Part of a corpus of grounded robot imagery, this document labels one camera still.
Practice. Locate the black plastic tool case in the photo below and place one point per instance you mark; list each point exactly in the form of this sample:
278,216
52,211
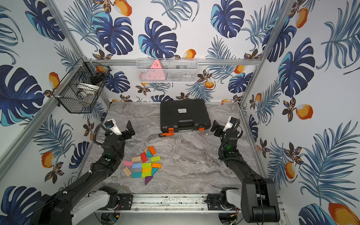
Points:
184,115

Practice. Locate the yellow square block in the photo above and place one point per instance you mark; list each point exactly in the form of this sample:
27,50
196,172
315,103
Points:
147,170

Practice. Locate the black corner bracket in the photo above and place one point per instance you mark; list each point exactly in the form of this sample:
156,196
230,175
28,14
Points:
103,116

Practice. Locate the orange handled screwdriver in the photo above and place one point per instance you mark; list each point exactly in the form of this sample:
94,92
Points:
163,135

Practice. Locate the lime green lower block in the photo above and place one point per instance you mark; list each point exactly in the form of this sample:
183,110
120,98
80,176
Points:
146,174

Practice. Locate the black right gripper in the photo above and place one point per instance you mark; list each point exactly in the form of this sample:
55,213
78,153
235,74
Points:
217,126

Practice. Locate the teal rectangular block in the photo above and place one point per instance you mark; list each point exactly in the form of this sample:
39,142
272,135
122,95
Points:
136,175

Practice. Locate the lime green rectangular block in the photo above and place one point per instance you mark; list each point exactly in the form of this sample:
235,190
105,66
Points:
155,159

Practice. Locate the light blue rectangular block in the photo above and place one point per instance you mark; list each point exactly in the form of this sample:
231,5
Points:
137,166

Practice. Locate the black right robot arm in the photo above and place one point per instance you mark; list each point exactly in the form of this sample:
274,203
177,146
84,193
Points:
257,198

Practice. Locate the orange square block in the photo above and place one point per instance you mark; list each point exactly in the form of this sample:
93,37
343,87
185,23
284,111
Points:
156,165

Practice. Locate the purple triangle block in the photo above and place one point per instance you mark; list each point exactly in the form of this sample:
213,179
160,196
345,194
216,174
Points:
148,179

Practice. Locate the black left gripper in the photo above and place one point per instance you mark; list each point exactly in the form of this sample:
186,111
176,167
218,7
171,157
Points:
123,133

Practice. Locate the red rectangular block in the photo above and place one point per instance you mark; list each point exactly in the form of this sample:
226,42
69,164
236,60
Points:
144,157

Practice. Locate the teal small triangle block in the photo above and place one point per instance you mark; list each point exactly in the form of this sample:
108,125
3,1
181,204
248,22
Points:
154,170

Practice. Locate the black wire basket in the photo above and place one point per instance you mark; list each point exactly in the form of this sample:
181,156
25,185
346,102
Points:
81,87

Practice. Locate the natural wood rectangular block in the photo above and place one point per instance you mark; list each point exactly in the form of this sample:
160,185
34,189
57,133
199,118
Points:
137,159

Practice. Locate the natural wood slanted block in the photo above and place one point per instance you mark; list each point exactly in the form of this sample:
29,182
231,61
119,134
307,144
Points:
127,171

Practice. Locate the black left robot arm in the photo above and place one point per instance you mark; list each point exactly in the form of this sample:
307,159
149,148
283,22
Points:
73,204

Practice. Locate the orange rectangular block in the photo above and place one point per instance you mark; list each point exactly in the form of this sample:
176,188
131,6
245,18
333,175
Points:
152,150

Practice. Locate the pink triangle card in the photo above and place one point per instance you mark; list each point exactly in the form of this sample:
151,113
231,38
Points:
156,72

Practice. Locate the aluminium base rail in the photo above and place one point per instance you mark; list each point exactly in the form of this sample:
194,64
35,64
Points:
178,203

